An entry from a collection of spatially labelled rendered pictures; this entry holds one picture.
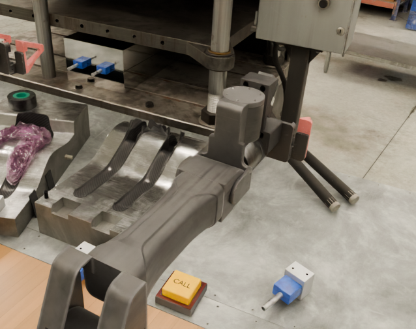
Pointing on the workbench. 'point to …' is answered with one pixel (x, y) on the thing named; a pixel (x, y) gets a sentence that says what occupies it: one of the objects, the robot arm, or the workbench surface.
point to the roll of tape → (21, 100)
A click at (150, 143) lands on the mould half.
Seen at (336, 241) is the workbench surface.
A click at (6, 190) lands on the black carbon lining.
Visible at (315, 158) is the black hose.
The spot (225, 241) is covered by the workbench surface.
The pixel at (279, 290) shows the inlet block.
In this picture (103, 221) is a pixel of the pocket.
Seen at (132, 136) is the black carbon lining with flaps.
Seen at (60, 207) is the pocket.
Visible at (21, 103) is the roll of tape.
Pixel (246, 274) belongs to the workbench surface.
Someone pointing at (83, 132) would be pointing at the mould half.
